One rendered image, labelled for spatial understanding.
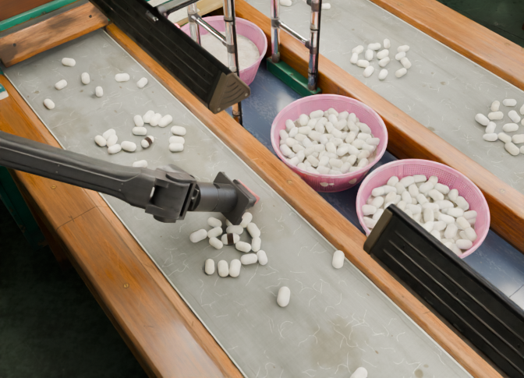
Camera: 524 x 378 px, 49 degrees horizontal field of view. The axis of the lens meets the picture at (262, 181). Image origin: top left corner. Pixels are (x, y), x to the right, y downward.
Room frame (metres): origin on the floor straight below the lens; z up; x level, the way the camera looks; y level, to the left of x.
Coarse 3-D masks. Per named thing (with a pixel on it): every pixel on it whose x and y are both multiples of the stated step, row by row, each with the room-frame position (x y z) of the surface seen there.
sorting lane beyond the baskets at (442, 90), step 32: (256, 0) 1.55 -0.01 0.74; (352, 0) 1.53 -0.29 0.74; (320, 32) 1.38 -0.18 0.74; (352, 32) 1.37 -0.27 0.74; (384, 32) 1.36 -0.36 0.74; (416, 32) 1.36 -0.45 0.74; (352, 64) 1.23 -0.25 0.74; (416, 64) 1.22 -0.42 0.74; (448, 64) 1.21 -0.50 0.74; (384, 96) 1.10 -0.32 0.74; (416, 96) 1.09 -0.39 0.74; (448, 96) 1.09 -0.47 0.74; (480, 96) 1.08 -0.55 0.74; (512, 96) 1.08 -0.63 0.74; (448, 128) 0.98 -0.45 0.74; (480, 128) 0.97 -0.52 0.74; (480, 160) 0.87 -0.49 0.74; (512, 160) 0.87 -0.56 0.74
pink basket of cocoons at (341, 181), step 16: (320, 96) 1.08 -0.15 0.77; (336, 96) 1.07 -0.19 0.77; (288, 112) 1.04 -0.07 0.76; (304, 112) 1.06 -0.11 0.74; (352, 112) 1.04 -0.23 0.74; (272, 128) 0.97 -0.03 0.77; (384, 128) 0.95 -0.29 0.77; (272, 144) 0.92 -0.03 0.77; (384, 144) 0.90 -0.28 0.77; (304, 176) 0.85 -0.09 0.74; (320, 176) 0.82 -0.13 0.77; (336, 176) 0.82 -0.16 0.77; (352, 176) 0.83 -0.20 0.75
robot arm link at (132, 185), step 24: (0, 144) 0.67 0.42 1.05; (24, 144) 0.68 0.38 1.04; (24, 168) 0.65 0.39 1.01; (48, 168) 0.65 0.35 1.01; (72, 168) 0.66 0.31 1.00; (96, 168) 0.66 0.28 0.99; (120, 168) 0.68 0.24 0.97; (144, 168) 0.69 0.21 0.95; (120, 192) 0.64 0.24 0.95; (144, 192) 0.65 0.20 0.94; (168, 192) 0.65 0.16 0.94; (168, 216) 0.63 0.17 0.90
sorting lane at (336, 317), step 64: (128, 64) 1.27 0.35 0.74; (64, 128) 1.03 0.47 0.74; (128, 128) 1.02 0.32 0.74; (192, 128) 1.01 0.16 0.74; (256, 192) 0.80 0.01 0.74; (192, 256) 0.64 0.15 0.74; (320, 256) 0.63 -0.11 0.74; (256, 320) 0.50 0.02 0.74; (320, 320) 0.49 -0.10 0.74; (384, 320) 0.49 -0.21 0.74
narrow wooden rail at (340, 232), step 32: (192, 96) 1.10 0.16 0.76; (224, 128) 0.98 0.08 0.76; (256, 160) 0.88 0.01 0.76; (288, 192) 0.78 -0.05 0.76; (320, 224) 0.69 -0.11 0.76; (352, 224) 0.69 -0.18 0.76; (352, 256) 0.61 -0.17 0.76; (384, 288) 0.55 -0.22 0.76; (416, 320) 0.48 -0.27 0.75; (448, 352) 0.42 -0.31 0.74
